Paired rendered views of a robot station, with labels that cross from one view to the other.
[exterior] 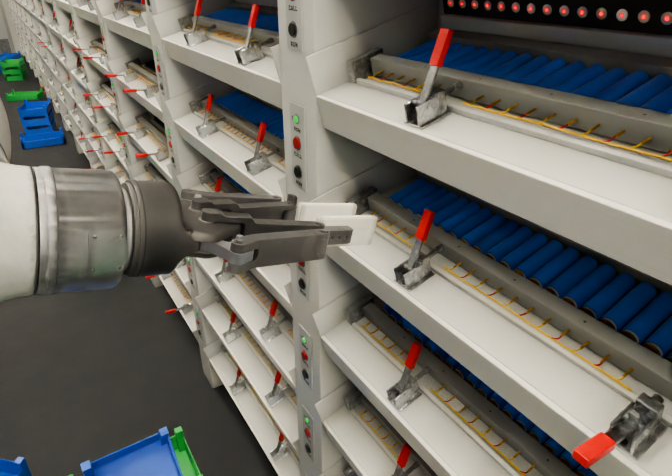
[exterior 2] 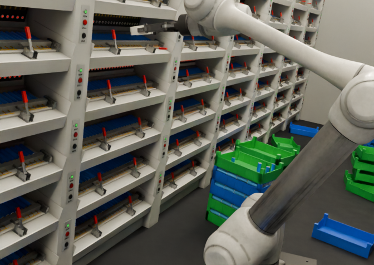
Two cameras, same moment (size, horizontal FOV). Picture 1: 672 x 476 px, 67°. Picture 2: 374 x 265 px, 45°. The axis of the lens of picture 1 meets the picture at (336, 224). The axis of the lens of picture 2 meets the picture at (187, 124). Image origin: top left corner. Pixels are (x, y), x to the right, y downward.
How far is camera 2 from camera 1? 1.93 m
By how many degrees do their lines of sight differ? 111
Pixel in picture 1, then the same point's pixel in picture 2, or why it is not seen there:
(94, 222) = not seen: hidden behind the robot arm
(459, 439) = (120, 98)
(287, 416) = (33, 226)
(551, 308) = (128, 42)
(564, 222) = (147, 14)
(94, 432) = not seen: outside the picture
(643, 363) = (140, 42)
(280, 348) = (34, 173)
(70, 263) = not seen: hidden behind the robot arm
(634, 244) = (154, 13)
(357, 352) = (92, 106)
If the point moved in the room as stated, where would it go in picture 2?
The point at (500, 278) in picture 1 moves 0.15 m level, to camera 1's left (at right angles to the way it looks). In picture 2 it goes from (119, 42) to (136, 47)
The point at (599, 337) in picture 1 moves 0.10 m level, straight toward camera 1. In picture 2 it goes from (135, 42) to (158, 45)
